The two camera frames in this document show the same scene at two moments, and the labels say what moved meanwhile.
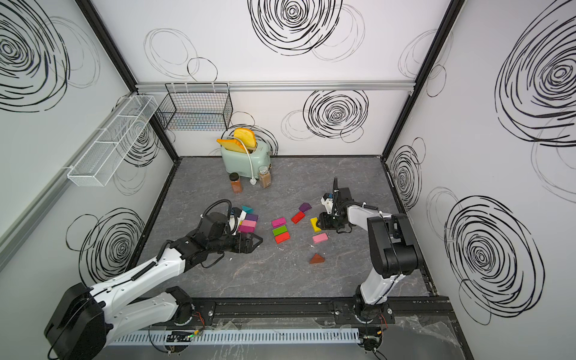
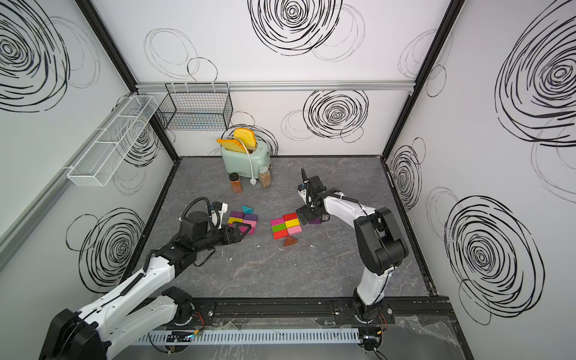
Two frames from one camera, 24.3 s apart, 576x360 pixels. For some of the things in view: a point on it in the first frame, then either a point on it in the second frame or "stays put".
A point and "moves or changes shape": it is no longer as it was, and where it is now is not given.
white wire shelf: x=96 y=166 stays put
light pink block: x=249 y=223 stays put
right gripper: x=325 y=224 → x=309 y=217
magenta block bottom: x=279 y=222 stays put
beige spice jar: x=265 y=176 stays put
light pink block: x=320 y=238 → x=294 y=229
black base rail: x=312 y=312 stays put
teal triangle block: x=247 y=209 stays put
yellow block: x=313 y=223 → x=290 y=223
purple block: x=252 y=217 stays put
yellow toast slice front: x=232 y=145 stays put
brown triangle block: x=316 y=259 → x=289 y=241
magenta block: x=246 y=229 stays put
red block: x=298 y=217 moves or changes shape
